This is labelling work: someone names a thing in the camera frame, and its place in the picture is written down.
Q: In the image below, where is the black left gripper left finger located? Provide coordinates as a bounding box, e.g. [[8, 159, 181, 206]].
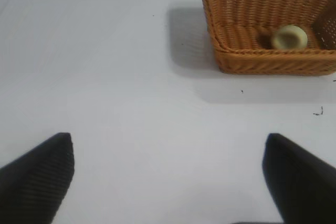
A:
[[0, 132, 76, 224]]

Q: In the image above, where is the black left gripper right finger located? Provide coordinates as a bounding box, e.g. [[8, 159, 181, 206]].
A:
[[261, 133, 336, 224]]

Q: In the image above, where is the brown woven wicker basket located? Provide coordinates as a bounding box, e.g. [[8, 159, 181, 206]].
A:
[[201, 0, 336, 77]]

